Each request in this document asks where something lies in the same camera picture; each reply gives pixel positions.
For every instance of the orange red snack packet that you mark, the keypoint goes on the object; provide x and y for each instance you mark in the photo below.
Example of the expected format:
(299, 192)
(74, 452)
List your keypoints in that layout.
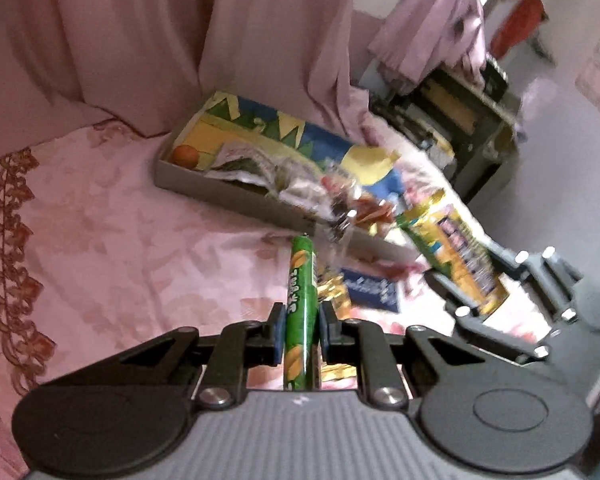
(375, 212)

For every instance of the yellow snack packet blue label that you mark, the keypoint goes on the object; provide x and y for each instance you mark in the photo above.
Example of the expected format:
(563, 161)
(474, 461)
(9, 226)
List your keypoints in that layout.
(455, 245)

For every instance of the pink hanging cloth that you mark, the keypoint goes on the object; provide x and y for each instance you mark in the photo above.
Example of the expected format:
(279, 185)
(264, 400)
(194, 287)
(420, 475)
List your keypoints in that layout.
(430, 20)

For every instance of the dark cabinet with yellow panels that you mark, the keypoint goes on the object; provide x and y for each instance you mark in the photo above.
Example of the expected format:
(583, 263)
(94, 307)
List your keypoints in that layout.
(455, 115)

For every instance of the orange fruit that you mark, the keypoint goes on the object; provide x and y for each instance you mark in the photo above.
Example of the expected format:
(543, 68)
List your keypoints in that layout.
(186, 156)

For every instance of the white and blue small carton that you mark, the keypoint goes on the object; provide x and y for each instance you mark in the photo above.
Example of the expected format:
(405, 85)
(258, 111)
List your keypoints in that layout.
(370, 287)

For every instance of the pink floral bedsheet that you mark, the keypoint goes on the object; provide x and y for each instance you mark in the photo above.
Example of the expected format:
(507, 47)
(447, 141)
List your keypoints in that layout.
(105, 235)

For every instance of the orange red garment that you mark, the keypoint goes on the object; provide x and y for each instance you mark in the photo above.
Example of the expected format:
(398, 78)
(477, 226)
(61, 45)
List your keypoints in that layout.
(520, 22)

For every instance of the white packet with green contents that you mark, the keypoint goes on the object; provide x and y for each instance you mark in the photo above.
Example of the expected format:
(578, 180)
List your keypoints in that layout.
(240, 162)

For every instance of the gold orange snack packet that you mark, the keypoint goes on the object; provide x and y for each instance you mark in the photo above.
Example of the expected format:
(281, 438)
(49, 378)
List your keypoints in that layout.
(332, 290)

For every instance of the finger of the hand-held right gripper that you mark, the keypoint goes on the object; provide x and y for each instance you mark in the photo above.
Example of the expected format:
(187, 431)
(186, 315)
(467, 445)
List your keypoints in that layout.
(485, 330)
(522, 262)

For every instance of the green snack packet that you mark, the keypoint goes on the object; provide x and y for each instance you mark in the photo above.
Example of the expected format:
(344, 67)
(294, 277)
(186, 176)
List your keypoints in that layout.
(302, 310)

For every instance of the grey box with colourful lining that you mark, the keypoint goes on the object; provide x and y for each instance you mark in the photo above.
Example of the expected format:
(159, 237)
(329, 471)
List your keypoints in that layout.
(230, 195)

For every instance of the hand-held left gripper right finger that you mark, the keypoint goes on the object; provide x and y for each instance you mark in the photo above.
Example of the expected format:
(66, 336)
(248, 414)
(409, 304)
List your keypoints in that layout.
(326, 332)

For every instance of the clear silver snack packet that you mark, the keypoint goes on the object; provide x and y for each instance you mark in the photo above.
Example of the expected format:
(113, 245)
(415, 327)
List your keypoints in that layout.
(342, 220)

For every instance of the black box on cabinet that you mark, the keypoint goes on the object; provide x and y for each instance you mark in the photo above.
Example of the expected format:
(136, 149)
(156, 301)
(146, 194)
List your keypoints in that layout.
(495, 77)

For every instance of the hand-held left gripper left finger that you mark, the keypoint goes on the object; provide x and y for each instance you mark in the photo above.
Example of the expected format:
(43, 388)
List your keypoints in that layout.
(278, 335)

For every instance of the clear red snack packet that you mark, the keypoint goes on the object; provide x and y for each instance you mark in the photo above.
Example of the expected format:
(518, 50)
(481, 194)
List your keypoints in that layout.
(336, 182)

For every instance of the pink curtain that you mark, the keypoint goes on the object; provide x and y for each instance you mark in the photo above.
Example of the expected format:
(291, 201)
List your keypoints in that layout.
(130, 35)

